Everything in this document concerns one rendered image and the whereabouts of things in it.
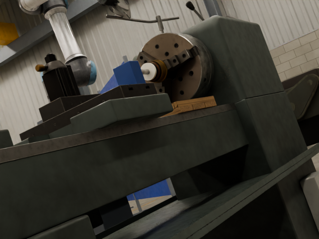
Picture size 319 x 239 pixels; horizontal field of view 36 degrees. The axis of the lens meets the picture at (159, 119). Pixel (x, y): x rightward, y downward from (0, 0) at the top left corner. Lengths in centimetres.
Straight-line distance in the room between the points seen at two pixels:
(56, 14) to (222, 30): 85
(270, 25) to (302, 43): 93
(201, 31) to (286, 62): 1006
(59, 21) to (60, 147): 140
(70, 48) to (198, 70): 73
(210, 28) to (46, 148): 119
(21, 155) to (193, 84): 107
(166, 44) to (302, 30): 1019
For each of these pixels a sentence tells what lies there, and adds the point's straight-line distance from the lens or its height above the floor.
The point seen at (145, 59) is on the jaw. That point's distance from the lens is 201.
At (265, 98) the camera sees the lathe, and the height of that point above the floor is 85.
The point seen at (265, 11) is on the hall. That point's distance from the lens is 1245.
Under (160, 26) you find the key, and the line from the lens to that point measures 209.
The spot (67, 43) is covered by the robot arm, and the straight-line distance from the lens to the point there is 242.
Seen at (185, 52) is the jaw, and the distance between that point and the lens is 194.
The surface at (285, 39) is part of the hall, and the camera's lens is 1224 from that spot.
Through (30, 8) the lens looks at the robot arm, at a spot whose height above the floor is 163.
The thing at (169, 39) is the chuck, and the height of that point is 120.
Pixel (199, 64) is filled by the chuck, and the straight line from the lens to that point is 196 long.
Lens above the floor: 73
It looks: 5 degrees up
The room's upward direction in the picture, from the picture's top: 20 degrees counter-clockwise
